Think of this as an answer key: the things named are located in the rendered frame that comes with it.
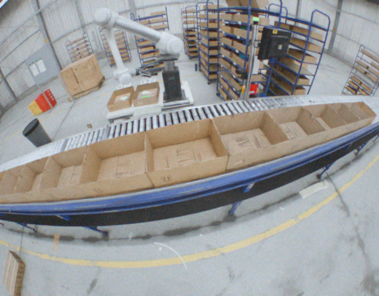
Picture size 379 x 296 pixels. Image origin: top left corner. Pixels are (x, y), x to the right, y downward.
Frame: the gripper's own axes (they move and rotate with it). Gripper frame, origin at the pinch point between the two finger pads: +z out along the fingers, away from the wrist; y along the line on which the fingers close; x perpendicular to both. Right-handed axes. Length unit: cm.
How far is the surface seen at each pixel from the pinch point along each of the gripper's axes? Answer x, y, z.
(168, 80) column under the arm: -5.6, 12.2, 12.2
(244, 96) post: 6, 55, 82
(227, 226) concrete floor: -54, 166, 26
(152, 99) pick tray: -27.4, 15.1, -3.0
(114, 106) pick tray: -42, 1, -44
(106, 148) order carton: 0, 75, -57
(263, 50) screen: 61, 50, 67
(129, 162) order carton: -3, 87, -44
